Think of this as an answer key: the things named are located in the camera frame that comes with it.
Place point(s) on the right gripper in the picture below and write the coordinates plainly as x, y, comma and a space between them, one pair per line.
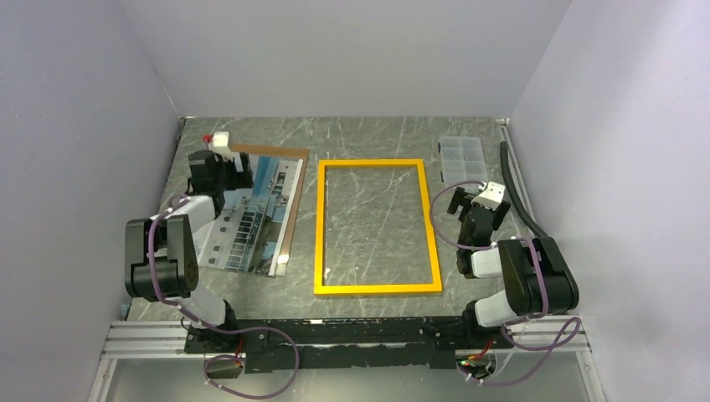
499, 213

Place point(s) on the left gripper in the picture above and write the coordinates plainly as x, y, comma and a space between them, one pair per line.
240, 179

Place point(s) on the building photo print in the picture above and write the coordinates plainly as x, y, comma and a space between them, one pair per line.
222, 245

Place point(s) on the brown backing board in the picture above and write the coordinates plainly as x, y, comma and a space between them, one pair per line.
279, 174

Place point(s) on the yellow picture frame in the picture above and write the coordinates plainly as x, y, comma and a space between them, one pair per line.
320, 288

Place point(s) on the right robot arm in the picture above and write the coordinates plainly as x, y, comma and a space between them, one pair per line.
535, 276

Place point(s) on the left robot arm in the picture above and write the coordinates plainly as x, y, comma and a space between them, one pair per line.
161, 263

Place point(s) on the clear plastic organizer box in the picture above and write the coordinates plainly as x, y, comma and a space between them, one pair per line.
462, 159

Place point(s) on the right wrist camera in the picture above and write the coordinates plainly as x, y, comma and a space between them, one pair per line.
491, 196

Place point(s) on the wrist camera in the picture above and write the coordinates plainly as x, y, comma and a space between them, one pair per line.
218, 143
491, 196

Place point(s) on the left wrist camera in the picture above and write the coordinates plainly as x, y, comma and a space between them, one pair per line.
218, 143

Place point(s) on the aluminium extrusion frame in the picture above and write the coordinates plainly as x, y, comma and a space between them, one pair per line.
551, 334

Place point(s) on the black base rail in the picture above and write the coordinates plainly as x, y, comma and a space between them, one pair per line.
339, 343

